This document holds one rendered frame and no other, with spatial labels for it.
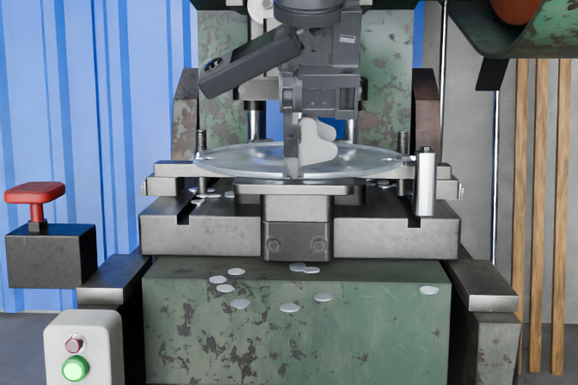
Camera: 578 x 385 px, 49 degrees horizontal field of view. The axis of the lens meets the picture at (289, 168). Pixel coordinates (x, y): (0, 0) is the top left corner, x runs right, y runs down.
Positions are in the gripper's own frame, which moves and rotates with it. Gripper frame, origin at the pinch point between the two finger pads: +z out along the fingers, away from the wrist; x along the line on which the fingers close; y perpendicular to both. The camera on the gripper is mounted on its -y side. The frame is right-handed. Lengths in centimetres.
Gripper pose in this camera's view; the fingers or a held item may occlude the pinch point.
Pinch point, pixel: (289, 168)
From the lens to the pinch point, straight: 73.9
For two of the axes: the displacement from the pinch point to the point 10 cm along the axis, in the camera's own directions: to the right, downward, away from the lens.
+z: 0.1, 8.2, 5.7
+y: 10.0, 0.0, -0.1
